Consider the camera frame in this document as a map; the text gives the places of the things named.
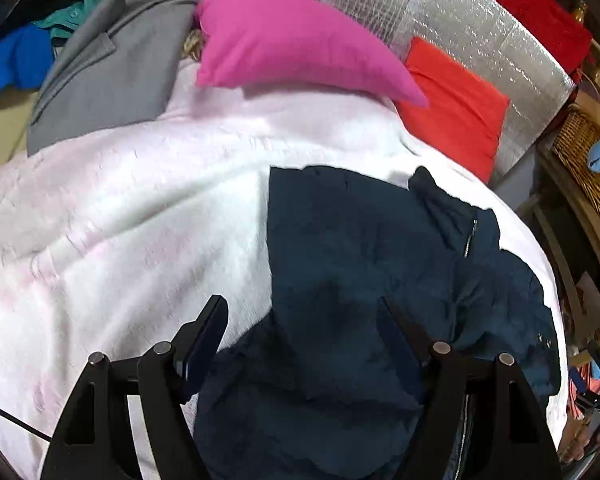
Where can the teal garment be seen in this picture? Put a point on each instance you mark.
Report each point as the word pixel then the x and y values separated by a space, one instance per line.
pixel 65 20

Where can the pink pillow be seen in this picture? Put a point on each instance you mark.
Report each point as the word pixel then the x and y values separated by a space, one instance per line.
pixel 290 45

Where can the wicker basket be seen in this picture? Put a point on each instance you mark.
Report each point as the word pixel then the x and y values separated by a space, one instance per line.
pixel 575 145

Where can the orange-red cushion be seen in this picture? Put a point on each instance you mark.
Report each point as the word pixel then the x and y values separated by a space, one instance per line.
pixel 450 110

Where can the silver foil mat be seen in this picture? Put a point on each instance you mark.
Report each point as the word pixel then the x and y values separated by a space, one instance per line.
pixel 480 35

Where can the red cloth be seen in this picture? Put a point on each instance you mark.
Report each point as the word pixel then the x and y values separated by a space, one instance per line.
pixel 525 0

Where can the navy blue jacket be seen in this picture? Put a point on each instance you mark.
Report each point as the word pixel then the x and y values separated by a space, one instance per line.
pixel 340 240

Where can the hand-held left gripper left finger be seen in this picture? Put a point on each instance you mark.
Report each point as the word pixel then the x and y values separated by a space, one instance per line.
pixel 207 345

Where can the blue garment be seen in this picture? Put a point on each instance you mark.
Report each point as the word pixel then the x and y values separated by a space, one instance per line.
pixel 15 65

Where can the grey garment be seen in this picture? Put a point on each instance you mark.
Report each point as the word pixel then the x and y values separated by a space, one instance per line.
pixel 115 70

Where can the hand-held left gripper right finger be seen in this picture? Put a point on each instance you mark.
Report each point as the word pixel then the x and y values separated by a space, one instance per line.
pixel 400 347

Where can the white fluffy blanket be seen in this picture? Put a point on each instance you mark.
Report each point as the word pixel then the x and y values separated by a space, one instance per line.
pixel 130 220

